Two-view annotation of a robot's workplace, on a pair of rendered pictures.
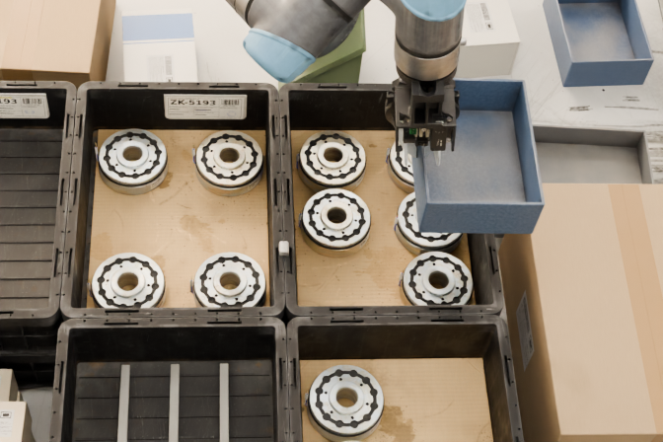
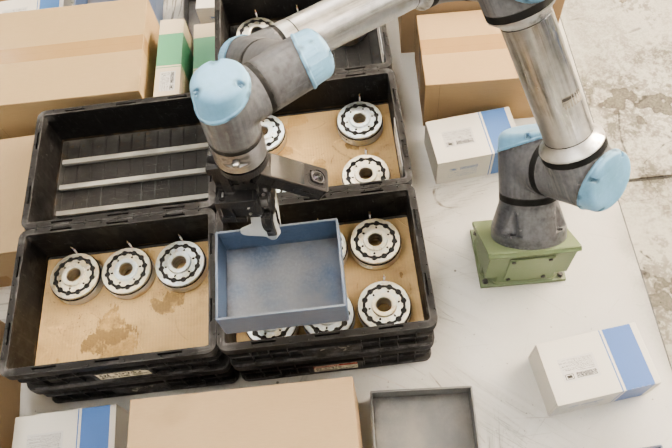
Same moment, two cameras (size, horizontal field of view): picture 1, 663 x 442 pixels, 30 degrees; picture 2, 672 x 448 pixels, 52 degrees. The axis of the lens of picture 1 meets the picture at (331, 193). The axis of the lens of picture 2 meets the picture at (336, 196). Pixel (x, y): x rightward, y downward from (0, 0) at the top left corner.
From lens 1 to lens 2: 1.34 m
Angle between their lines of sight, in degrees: 48
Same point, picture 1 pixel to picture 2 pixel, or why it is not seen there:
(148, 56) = (469, 128)
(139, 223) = (316, 137)
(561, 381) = (172, 402)
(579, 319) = (224, 419)
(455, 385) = (198, 340)
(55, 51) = (439, 64)
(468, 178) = (274, 282)
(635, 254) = not seen: outside the picture
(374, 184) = (365, 277)
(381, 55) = (541, 303)
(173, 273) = not seen: hidden behind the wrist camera
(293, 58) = not seen: hidden behind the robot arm
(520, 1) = (645, 428)
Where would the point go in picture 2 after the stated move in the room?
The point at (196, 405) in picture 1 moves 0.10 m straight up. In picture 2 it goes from (189, 186) to (176, 161)
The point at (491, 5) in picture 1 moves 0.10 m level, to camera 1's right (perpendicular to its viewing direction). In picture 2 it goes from (597, 379) to (603, 434)
